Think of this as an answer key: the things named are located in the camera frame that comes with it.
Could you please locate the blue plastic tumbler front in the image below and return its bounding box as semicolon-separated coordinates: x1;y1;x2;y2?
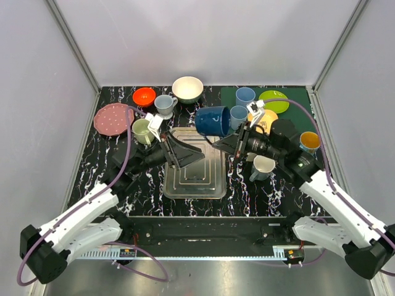
230;105;249;130

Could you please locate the blue plastic tumbler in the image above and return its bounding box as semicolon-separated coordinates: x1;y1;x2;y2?
230;105;249;130
235;87;256;107

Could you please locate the silver metal tray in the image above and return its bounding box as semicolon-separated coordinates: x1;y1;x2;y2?
163;127;227;199

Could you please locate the aluminium frame post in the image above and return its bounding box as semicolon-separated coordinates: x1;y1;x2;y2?
311;0;371;93
43;0;101;93

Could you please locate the dark blue mug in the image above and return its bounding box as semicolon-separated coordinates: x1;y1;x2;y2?
194;106;230;137

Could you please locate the light green mug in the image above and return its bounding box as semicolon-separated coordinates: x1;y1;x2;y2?
132;118;155;146

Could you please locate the left aluminium frame post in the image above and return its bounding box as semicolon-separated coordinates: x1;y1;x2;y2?
43;0;101;93

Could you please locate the lime green plate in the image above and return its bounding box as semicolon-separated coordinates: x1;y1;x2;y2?
259;90;289;114

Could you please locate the orange red bowl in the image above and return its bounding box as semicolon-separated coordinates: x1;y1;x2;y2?
132;87;156;107

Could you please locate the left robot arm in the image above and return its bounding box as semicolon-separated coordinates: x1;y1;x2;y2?
17;131;204;286

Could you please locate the light blue footed cup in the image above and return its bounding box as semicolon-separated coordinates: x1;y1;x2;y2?
154;94;178;120

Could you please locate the blue butterfly mug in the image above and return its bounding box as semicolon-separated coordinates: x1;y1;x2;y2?
299;131;321;154

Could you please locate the grey slotted cable duct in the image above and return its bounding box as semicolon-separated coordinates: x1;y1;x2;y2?
75;249;306;260

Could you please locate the pink dotted plate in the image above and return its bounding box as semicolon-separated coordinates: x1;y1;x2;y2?
93;103;134;136

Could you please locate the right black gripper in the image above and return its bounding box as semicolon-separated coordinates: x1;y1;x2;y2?
213;120;285;162

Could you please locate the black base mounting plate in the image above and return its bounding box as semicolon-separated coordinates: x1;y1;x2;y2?
118;217;301;257

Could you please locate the dark green mat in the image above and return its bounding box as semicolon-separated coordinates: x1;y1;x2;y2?
219;86;316;133

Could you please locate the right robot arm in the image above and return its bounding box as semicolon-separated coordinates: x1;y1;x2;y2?
213;120;394;279

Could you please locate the blue plastic tumbler rear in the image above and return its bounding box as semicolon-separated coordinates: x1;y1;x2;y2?
235;87;256;107

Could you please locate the large white bowl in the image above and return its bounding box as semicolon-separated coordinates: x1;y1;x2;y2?
172;76;204;104

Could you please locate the right aluminium frame post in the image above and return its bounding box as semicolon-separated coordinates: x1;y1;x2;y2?
311;0;371;93

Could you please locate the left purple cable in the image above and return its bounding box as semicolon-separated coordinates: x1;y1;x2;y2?
17;106;170;287

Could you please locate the grey blue mug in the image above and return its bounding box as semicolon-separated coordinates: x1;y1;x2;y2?
249;155;276;182

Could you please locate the yellow square plate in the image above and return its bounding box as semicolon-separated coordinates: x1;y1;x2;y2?
256;109;278;134

